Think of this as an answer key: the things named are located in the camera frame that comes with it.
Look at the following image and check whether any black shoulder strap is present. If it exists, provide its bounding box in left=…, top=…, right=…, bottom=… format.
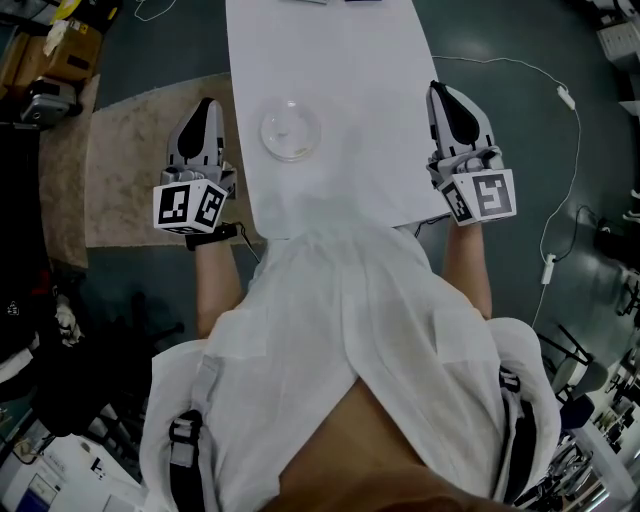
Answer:
left=498, top=367, right=539, bottom=506

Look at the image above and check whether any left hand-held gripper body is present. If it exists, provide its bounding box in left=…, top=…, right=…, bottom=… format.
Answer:
left=152, top=158, right=239, bottom=236

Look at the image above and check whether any white printed box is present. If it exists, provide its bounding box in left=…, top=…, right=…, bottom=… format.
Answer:
left=0, top=433, right=147, bottom=512

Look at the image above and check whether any long white cable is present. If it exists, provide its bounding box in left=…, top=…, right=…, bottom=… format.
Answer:
left=431, top=53, right=584, bottom=329

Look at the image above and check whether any grey shelf unit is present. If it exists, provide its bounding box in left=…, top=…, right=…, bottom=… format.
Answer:
left=594, top=0, right=640, bottom=76

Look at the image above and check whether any black office chair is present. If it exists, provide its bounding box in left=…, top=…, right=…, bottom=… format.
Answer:
left=28, top=289, right=187, bottom=439

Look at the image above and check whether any black wrist strap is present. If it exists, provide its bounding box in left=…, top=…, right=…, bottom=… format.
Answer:
left=183, top=221, right=242, bottom=252

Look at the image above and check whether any person's right forearm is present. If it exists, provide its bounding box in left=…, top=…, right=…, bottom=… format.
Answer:
left=439, top=218, right=494, bottom=321

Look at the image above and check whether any grey device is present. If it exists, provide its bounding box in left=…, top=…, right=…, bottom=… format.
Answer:
left=18, top=78, right=85, bottom=127

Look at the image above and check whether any clear glass plate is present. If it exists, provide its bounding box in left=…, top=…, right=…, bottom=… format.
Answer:
left=259, top=95, right=323, bottom=163

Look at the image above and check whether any person's white shirt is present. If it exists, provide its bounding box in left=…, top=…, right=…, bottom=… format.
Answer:
left=138, top=193, right=562, bottom=512

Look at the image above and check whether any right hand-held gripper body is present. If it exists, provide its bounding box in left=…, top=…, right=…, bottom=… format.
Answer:
left=425, top=143, right=518, bottom=227

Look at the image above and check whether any brown cardboard box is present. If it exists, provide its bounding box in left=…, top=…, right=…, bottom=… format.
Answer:
left=0, top=17, right=105, bottom=99

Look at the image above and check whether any person's left forearm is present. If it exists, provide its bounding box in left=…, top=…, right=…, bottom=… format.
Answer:
left=193, top=243, right=247, bottom=342

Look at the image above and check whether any thin white cable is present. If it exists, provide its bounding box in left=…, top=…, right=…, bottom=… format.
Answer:
left=133, top=0, right=177, bottom=23

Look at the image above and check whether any black cable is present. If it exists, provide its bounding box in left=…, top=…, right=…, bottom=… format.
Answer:
left=553, top=203, right=612, bottom=264

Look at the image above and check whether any grey chair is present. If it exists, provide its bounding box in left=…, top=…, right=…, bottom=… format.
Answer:
left=537, top=323, right=610, bottom=404

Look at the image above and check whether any person's bare chest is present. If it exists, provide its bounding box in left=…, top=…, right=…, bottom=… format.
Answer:
left=259, top=378, right=506, bottom=512

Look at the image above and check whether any beige rug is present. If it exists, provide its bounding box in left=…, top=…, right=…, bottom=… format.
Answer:
left=38, top=72, right=267, bottom=272

